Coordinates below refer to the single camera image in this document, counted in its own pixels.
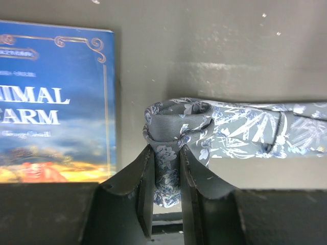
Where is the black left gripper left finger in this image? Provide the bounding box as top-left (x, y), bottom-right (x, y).
top-left (1, 145), bottom-right (155, 244)

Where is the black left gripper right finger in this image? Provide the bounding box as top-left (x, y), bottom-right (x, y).
top-left (180, 146), bottom-right (326, 244)

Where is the grey blue patterned tie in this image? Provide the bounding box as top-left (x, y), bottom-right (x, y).
top-left (143, 97), bottom-right (326, 208)

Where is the blue Animal Farm book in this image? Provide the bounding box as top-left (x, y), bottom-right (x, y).
top-left (1, 20), bottom-right (116, 183)

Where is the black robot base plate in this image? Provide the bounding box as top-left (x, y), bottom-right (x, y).
top-left (152, 212), bottom-right (183, 235)

